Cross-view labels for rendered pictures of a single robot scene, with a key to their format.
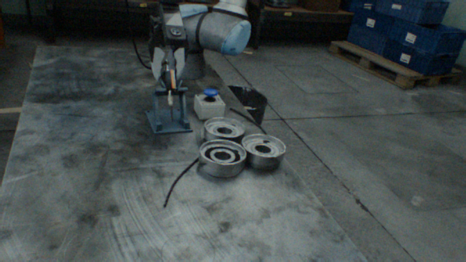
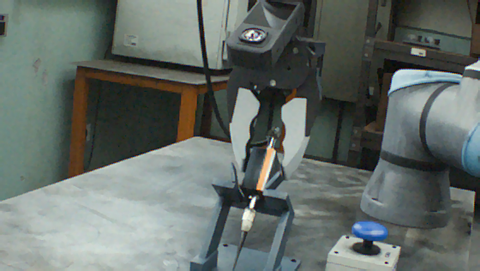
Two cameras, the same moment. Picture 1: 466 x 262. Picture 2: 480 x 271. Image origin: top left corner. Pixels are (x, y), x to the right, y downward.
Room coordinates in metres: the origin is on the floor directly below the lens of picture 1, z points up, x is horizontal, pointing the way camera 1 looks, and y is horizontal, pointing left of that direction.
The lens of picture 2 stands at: (0.43, -0.26, 1.08)
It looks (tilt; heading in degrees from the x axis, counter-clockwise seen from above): 11 degrees down; 42
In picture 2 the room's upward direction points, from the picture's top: 7 degrees clockwise
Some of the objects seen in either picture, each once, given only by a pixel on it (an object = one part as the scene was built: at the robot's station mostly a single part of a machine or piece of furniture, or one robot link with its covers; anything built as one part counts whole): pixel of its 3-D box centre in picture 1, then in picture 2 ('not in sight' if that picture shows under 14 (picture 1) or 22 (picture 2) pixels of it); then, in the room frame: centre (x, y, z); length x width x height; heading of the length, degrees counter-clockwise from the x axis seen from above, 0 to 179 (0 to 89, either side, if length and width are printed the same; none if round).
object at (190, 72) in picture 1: (186, 58); (411, 183); (1.34, 0.20, 0.85); 0.15 x 0.15 x 0.10
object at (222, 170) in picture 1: (222, 159); not in sight; (0.76, 0.02, 0.82); 0.10 x 0.10 x 0.04
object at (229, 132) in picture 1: (224, 133); not in sight; (0.88, 0.02, 0.82); 0.10 x 0.10 x 0.04
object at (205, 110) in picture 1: (209, 105); (363, 265); (1.02, 0.08, 0.82); 0.08 x 0.07 x 0.05; 23
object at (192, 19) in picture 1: (190, 25); (426, 111); (1.33, 0.19, 0.97); 0.13 x 0.12 x 0.14; 69
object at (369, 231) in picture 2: (210, 98); (367, 245); (1.02, 0.08, 0.85); 0.04 x 0.04 x 0.05
